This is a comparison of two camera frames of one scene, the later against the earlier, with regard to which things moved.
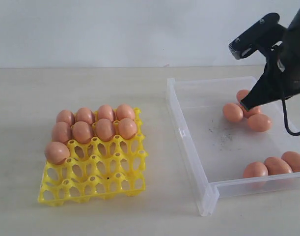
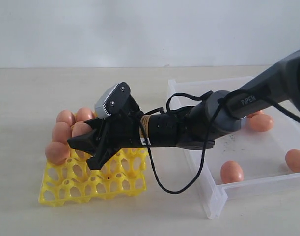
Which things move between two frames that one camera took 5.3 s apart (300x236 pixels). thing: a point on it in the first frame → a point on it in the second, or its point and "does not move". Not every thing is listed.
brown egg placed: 84,114 does not move
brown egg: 255,169 → 231,172
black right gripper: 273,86 → 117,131
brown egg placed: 66,115 does not move
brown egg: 82,132 does not move
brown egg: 56,153 does not move
